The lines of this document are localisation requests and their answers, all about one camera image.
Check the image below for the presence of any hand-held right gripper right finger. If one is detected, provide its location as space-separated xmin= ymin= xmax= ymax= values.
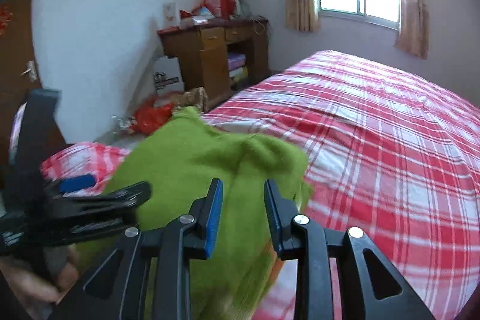
xmin=264 ymin=178 xmax=437 ymax=320

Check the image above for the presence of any white card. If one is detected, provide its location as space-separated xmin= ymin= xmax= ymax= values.
xmin=163 ymin=2 xmax=179 ymax=29

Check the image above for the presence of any metal door handle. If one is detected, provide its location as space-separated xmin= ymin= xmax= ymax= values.
xmin=21 ymin=61 xmax=38 ymax=81

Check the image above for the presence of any brown wooden door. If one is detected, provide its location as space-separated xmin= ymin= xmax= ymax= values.
xmin=0 ymin=0 xmax=72 ymax=156

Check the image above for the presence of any person's left hand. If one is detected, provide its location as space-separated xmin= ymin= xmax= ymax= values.
xmin=0 ymin=256 xmax=79 ymax=309

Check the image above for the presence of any wooden desk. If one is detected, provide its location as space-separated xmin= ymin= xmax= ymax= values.
xmin=157 ymin=17 xmax=271 ymax=109

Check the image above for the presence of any red gift bag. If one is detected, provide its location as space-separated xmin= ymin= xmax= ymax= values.
xmin=193 ymin=0 xmax=237 ymax=21

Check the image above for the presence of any green striped sweater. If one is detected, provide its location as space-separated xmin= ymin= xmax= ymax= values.
xmin=80 ymin=106 xmax=314 ymax=320

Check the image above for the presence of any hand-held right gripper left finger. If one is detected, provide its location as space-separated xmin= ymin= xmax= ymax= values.
xmin=50 ymin=178 xmax=224 ymax=320

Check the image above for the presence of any red plastic bag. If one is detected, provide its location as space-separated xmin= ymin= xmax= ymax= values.
xmin=133 ymin=103 xmax=175 ymax=135

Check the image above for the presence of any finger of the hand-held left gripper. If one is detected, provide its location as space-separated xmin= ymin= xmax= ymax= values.
xmin=56 ymin=181 xmax=151 ymax=236
xmin=43 ymin=174 xmax=97 ymax=194

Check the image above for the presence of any brown patterned cloth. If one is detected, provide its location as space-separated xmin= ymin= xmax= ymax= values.
xmin=176 ymin=88 xmax=209 ymax=114

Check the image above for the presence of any bed with red plaid sheet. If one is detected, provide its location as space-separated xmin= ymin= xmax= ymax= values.
xmin=40 ymin=50 xmax=480 ymax=320

